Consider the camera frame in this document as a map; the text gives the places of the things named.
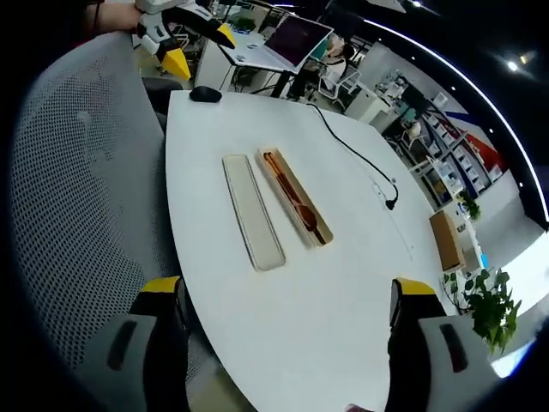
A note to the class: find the wooden chopstick utensil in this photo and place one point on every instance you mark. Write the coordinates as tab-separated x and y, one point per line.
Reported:
267	158
274	159

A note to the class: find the black wristband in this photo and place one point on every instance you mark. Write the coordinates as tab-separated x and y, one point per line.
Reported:
98	10

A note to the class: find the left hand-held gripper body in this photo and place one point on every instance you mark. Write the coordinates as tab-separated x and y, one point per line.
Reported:
152	30

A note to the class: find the grey mesh chair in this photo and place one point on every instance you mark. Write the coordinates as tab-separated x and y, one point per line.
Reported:
86	193

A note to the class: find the beige cutlery case base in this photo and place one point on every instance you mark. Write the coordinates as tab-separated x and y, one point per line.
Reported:
317	216

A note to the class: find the large potted green plant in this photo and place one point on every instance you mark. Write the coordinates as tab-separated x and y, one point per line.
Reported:
489	309

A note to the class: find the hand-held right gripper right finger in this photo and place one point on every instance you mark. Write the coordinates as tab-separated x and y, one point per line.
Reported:
429	369

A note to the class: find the white laptop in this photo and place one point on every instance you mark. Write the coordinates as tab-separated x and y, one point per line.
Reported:
300	40

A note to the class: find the small potted plant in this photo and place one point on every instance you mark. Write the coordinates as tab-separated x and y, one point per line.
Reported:
469	206

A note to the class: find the beige cutlery case lid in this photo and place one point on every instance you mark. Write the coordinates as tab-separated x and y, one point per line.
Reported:
253	214

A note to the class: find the person's left hand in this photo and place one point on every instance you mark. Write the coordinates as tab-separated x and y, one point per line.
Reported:
120	18

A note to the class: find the white office chair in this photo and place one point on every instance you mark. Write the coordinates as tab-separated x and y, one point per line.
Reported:
345	86

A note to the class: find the storage shelf with bins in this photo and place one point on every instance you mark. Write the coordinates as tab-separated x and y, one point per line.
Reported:
454	159

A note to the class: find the green desk plant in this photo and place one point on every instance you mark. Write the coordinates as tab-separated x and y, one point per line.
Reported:
244	23

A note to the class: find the black computer mouse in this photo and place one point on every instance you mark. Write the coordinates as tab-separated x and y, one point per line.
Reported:
206	93

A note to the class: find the white standing desk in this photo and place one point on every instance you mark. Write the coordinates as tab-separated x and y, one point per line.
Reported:
212	70

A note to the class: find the cardboard box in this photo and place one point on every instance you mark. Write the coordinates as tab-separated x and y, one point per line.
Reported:
446	240

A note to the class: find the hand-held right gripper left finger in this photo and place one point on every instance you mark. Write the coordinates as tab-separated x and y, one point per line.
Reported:
128	369

